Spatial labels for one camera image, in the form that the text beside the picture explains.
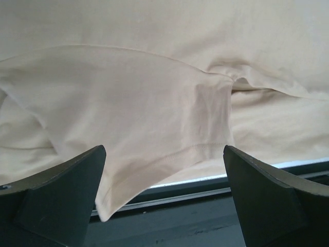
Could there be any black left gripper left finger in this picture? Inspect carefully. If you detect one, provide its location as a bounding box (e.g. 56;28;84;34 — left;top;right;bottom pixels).
1;145;106;246

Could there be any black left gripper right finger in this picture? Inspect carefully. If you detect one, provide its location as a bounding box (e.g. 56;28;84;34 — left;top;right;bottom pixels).
223;146;328;246

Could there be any beige t shirt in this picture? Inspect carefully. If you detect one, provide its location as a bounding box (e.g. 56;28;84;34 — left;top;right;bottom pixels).
1;1;328;221

